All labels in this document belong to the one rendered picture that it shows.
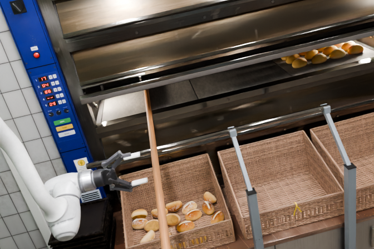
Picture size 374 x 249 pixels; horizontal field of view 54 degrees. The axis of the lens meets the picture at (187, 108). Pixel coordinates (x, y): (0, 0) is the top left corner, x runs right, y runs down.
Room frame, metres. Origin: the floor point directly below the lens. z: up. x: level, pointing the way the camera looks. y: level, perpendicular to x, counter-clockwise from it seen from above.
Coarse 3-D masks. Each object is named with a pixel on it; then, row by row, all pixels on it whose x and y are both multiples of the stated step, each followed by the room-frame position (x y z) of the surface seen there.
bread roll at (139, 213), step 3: (135, 210) 1.76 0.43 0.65; (138, 210) 1.75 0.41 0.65; (141, 210) 1.75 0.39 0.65; (144, 210) 1.75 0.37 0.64; (132, 213) 1.74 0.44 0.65; (135, 213) 1.73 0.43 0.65; (138, 213) 1.73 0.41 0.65; (141, 213) 1.73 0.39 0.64; (144, 213) 1.73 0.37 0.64; (132, 216) 1.73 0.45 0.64; (135, 216) 1.73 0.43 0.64; (138, 216) 1.73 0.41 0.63; (141, 216) 1.73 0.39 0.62; (144, 216) 1.73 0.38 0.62; (132, 219) 1.73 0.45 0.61
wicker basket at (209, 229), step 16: (192, 160) 1.88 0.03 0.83; (208, 160) 1.84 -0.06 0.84; (128, 176) 1.85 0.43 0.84; (144, 176) 1.85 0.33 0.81; (192, 176) 1.85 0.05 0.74; (208, 176) 1.85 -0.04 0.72; (128, 192) 1.82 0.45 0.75; (176, 192) 1.82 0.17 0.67; (128, 208) 1.76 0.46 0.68; (144, 208) 1.79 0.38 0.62; (224, 208) 1.55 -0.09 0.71; (128, 224) 1.61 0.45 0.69; (208, 224) 1.59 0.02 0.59; (224, 224) 1.43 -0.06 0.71; (128, 240) 1.48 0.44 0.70; (176, 240) 1.41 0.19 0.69; (208, 240) 1.47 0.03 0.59; (224, 240) 1.45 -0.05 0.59
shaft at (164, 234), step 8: (152, 120) 1.79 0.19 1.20; (152, 128) 1.67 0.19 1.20; (152, 136) 1.59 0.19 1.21; (152, 144) 1.51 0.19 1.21; (152, 152) 1.44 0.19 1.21; (152, 160) 1.38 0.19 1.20; (152, 168) 1.32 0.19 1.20; (160, 176) 1.26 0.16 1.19; (160, 184) 1.20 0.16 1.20; (160, 192) 1.14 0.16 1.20; (160, 200) 1.09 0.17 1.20; (160, 208) 1.05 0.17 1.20; (160, 216) 1.01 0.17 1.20; (160, 224) 0.97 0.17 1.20; (160, 232) 0.93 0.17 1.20; (168, 232) 0.93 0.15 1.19; (160, 240) 0.91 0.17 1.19; (168, 240) 0.89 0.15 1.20; (168, 248) 0.86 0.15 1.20
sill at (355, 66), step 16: (352, 64) 2.00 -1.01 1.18; (368, 64) 1.98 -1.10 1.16; (288, 80) 1.97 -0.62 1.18; (304, 80) 1.96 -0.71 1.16; (224, 96) 1.93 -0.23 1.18; (240, 96) 1.93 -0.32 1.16; (144, 112) 1.95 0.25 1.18; (160, 112) 1.90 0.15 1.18; (176, 112) 1.91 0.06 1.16; (96, 128) 1.88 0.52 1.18; (112, 128) 1.88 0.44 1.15
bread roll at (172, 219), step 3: (171, 213) 1.66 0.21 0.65; (174, 213) 1.66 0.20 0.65; (168, 216) 1.65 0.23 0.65; (171, 216) 1.65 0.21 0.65; (174, 216) 1.64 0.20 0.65; (177, 216) 1.64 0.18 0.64; (168, 219) 1.64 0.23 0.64; (171, 219) 1.64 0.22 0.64; (174, 219) 1.63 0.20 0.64; (177, 219) 1.63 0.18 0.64; (168, 222) 1.63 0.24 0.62; (171, 222) 1.63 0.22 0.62; (174, 222) 1.62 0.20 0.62; (177, 222) 1.62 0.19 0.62; (171, 225) 1.63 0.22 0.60
